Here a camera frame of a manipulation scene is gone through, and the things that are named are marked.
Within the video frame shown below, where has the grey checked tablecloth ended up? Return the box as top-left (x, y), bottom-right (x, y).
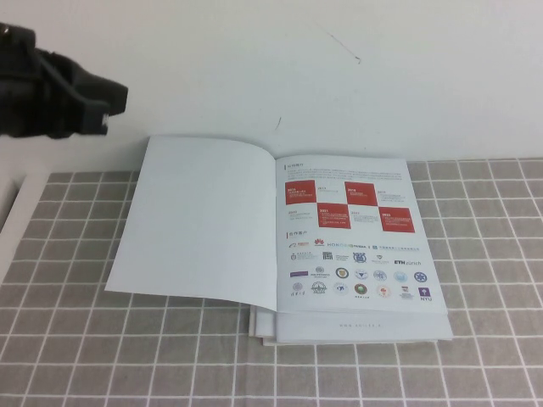
top-left (0, 157), bottom-right (543, 407)

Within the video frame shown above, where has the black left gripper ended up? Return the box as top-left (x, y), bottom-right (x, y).
top-left (0, 23), bottom-right (129, 141)

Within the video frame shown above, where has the brochure with orange logo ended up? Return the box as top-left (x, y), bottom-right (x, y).
top-left (260, 308), bottom-right (442, 348)

